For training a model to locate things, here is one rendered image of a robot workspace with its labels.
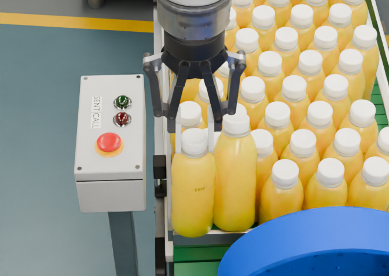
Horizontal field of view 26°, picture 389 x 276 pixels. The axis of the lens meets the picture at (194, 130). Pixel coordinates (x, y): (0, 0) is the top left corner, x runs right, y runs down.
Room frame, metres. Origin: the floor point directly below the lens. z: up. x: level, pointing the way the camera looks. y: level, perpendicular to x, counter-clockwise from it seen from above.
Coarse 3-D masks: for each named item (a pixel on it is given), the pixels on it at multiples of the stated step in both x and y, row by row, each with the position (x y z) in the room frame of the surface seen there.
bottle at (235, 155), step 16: (224, 144) 0.80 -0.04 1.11; (240, 144) 0.80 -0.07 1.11; (224, 160) 0.78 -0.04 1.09; (240, 160) 0.78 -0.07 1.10; (256, 160) 0.80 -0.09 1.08; (224, 176) 0.77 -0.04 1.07; (240, 176) 0.77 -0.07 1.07; (224, 192) 0.76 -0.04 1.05; (240, 192) 0.76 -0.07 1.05; (224, 208) 0.75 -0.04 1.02; (240, 208) 0.75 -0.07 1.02; (224, 224) 0.74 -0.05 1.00; (240, 224) 0.74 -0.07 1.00
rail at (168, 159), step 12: (168, 72) 1.08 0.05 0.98; (168, 84) 1.05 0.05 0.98; (168, 96) 1.02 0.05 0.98; (168, 144) 0.91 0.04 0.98; (168, 156) 0.89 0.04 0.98; (168, 168) 0.86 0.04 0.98; (168, 180) 0.84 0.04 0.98; (168, 192) 0.81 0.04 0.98; (168, 204) 0.79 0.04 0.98; (168, 216) 0.76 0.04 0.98; (168, 228) 0.74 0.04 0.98; (168, 240) 0.74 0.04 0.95
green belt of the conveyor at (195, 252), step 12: (372, 96) 1.10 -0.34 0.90; (384, 120) 1.04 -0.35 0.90; (216, 228) 0.80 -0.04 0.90; (252, 228) 0.80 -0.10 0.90; (180, 252) 0.75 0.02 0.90; (192, 252) 0.75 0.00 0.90; (204, 252) 0.75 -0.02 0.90; (216, 252) 0.75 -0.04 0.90; (180, 264) 0.73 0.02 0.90; (192, 264) 0.73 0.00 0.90; (204, 264) 0.73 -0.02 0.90; (216, 264) 0.73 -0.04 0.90
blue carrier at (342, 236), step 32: (288, 224) 0.58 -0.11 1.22; (320, 224) 0.57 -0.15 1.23; (352, 224) 0.57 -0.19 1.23; (384, 224) 0.58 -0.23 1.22; (224, 256) 0.59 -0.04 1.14; (256, 256) 0.55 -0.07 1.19; (288, 256) 0.54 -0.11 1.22; (320, 256) 0.59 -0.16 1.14; (352, 256) 0.59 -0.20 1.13; (384, 256) 0.59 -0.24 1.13
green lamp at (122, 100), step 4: (120, 96) 0.90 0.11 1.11; (124, 96) 0.90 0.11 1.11; (116, 100) 0.89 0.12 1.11; (120, 100) 0.89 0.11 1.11; (124, 100) 0.89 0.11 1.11; (128, 100) 0.89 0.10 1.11; (116, 104) 0.89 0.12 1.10; (120, 104) 0.88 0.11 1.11; (124, 104) 0.88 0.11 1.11; (128, 104) 0.89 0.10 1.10
